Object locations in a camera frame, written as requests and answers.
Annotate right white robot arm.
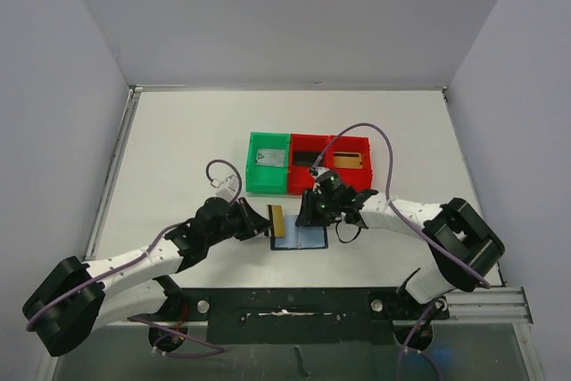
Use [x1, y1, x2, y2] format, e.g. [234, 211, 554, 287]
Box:
[296, 167, 505, 318]

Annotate green plastic bin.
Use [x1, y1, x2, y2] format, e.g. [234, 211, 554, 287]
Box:
[245, 132, 290, 195]

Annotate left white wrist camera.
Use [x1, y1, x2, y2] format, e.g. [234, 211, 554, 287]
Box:
[211, 175, 240, 202]

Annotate blue leather card holder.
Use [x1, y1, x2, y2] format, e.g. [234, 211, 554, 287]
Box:
[270, 215, 328, 251]

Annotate gold striped card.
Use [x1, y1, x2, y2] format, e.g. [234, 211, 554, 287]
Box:
[267, 204, 286, 238]

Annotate aluminium front rail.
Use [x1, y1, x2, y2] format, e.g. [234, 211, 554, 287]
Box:
[445, 286, 534, 324]

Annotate black VIP card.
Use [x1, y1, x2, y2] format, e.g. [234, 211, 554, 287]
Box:
[292, 151, 320, 167]

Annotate middle red plastic bin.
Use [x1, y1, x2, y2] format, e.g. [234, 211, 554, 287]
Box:
[287, 134, 329, 195]

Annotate right red plastic bin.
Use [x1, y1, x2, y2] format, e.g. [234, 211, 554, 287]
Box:
[328, 136, 373, 192]

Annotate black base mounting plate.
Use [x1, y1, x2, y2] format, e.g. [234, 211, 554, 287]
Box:
[141, 287, 450, 345]

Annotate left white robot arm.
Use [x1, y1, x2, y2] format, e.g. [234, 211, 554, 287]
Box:
[22, 197, 271, 357]

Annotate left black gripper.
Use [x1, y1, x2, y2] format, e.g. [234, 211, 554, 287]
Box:
[206, 197, 272, 246]

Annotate red plastic bin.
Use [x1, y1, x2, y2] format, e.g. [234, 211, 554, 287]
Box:
[328, 136, 373, 192]
[287, 134, 329, 195]

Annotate white magnetic stripe card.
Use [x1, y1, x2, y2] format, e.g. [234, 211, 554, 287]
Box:
[255, 148, 286, 168]

